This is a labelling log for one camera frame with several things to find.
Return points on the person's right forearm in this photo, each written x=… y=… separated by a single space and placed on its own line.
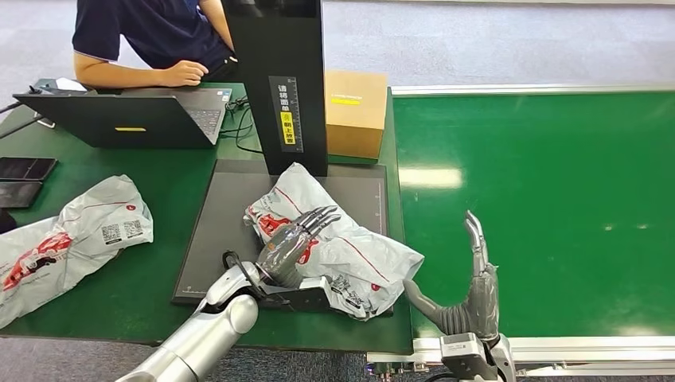
x=116 y=78

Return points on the grey mailer package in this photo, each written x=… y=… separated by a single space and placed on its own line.
x=358 y=263
x=79 y=237

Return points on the small usb dongle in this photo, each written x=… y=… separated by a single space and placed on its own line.
x=45 y=123

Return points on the white paper sheet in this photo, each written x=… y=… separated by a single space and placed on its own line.
x=71 y=84

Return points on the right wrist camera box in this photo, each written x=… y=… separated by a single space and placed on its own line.
x=464 y=350

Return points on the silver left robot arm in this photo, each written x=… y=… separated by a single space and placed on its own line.
x=211 y=332

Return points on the person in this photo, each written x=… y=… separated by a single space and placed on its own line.
x=147 y=31

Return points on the small black object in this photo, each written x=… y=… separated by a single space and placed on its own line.
x=5 y=223

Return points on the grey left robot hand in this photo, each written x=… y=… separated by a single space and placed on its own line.
x=285 y=253

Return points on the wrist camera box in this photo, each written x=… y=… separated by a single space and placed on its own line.
x=464 y=350
x=306 y=298

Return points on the black smartphone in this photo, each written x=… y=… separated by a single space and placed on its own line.
x=18 y=194
x=26 y=168

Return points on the brown cardboard box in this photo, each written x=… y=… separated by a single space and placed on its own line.
x=354 y=121

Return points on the black laptop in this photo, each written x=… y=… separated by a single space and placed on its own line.
x=132 y=121

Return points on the person's right hand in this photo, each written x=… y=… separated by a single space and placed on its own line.
x=183 y=74

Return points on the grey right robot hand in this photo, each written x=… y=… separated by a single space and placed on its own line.
x=482 y=306

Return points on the black scanner column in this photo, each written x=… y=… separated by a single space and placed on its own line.
x=253 y=79

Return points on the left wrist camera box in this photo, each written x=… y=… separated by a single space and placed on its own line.
x=306 y=298

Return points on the person's left forearm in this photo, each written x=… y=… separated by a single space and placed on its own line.
x=217 y=21

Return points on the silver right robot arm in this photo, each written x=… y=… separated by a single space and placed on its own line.
x=506 y=358

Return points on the grey mailer package, flat flap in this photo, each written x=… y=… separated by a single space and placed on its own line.
x=79 y=237

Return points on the green conveyor belt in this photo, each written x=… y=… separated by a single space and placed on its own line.
x=527 y=132

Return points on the aluminium conveyor frame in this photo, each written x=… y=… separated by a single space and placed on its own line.
x=580 y=350

